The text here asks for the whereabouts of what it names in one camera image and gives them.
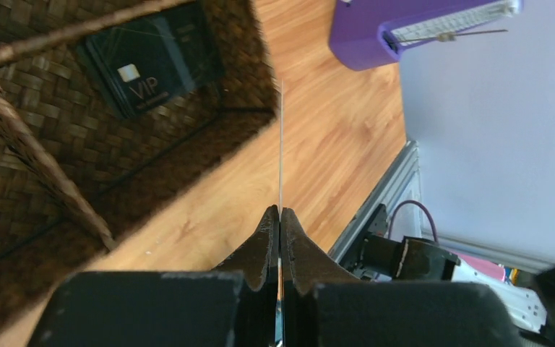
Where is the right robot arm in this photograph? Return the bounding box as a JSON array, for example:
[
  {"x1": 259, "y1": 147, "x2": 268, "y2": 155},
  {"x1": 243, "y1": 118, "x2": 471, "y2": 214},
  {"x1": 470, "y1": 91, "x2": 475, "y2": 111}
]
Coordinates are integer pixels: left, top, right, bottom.
[{"x1": 332, "y1": 204, "x2": 555, "y2": 346}]

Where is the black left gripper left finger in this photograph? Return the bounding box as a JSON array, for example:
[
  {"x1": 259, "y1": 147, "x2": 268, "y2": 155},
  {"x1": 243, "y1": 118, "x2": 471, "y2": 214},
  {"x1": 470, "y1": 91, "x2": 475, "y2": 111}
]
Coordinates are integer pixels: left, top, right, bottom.
[{"x1": 28, "y1": 206, "x2": 279, "y2": 346}]

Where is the aluminium frame rail right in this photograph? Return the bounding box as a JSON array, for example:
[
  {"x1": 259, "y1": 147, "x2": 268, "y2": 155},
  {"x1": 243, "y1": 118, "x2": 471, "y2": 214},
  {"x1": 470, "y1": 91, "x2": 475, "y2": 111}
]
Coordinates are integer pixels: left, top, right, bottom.
[{"x1": 328, "y1": 140, "x2": 555, "y2": 273}]

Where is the brown woven divided basket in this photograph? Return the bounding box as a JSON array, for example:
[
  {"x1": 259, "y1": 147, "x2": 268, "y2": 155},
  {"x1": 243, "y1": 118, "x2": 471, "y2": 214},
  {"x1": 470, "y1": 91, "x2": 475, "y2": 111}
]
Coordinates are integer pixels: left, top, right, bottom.
[{"x1": 0, "y1": 1, "x2": 277, "y2": 346}]

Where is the gold credit card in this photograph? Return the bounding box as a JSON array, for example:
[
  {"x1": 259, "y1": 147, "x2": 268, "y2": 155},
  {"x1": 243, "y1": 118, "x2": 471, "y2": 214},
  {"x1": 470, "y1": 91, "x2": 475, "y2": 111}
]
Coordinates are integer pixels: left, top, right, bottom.
[{"x1": 276, "y1": 80, "x2": 285, "y2": 346}]

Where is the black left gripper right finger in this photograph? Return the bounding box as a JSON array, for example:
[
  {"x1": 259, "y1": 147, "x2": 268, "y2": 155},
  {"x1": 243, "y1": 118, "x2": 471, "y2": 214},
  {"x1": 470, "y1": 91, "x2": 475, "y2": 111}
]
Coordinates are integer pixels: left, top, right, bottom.
[{"x1": 280, "y1": 207, "x2": 521, "y2": 346}]

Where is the black VIP card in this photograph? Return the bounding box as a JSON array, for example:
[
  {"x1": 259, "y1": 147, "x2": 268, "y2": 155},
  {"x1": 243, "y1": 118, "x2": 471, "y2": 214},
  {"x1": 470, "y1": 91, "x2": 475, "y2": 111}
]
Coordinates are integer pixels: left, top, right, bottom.
[{"x1": 76, "y1": 1, "x2": 225, "y2": 119}]

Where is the purple metronome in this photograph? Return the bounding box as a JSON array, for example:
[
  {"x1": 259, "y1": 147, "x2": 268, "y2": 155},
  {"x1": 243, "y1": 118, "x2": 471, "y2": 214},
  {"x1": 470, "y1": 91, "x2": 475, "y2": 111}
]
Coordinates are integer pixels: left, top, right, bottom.
[{"x1": 328, "y1": 0, "x2": 524, "y2": 71}]

